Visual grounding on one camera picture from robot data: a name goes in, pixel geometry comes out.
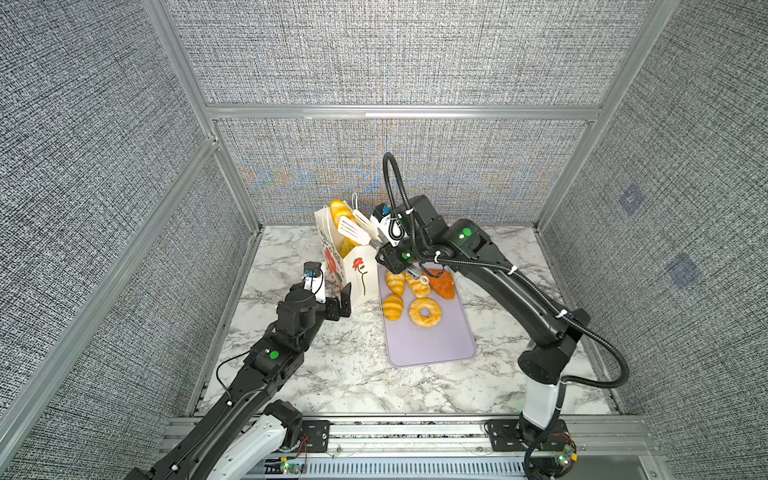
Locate white paper bag red flower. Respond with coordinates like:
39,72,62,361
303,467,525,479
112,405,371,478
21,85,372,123
314,204,380,307

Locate white slotted serving tongs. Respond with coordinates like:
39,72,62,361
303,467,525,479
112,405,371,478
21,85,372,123
337,208,430,286

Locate round golden pastry bottom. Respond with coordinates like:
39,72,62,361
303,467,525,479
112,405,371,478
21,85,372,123
338,238,356,259

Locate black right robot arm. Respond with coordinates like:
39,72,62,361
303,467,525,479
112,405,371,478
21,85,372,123
373,195,589,447

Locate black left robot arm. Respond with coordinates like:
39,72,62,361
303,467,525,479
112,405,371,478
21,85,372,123
126,283,352,479

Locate twisted golden bread roll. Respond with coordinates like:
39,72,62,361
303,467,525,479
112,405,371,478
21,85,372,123
405,273,431,299

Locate small striped croissant left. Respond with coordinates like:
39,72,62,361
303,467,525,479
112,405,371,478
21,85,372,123
381,294,404,321

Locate reddish brown croissant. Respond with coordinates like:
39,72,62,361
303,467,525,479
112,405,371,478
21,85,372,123
424,269,456,300

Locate lavender plastic tray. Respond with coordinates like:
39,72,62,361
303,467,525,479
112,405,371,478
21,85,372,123
378,266,476,367

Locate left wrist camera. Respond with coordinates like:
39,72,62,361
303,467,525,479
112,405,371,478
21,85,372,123
303,261,326,304

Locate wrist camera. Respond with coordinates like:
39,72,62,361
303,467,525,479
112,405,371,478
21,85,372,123
371,203,405,247
303,261,326,304

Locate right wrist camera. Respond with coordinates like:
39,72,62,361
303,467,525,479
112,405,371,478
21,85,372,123
371,203,405,247

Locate golden ring donut bread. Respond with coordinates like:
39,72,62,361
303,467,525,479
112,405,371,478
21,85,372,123
409,297,442,328

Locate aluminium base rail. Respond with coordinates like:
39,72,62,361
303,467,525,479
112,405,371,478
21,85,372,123
149,414,673,479

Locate black corrugated cable conduit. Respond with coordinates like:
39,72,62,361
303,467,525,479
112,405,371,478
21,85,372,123
382,151,631,480

